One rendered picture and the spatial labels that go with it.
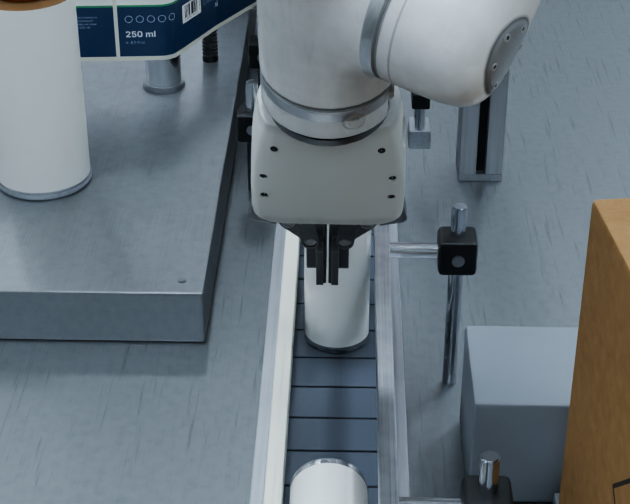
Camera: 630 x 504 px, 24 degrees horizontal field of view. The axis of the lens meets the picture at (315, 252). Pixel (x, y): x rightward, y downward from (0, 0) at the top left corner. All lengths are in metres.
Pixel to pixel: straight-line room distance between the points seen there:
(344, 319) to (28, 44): 0.39
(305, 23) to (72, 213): 0.58
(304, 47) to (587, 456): 0.31
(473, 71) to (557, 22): 1.12
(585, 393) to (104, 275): 0.49
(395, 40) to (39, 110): 0.60
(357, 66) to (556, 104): 0.87
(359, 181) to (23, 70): 0.47
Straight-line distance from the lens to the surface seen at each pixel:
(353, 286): 1.11
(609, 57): 1.81
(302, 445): 1.05
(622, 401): 0.84
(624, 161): 1.57
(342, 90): 0.85
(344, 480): 0.95
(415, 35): 0.79
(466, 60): 0.78
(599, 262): 0.87
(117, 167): 1.43
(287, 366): 1.07
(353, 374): 1.12
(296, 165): 0.92
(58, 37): 1.32
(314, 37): 0.82
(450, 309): 1.16
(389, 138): 0.91
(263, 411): 1.09
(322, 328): 1.13
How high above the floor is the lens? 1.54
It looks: 31 degrees down
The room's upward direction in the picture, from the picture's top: straight up
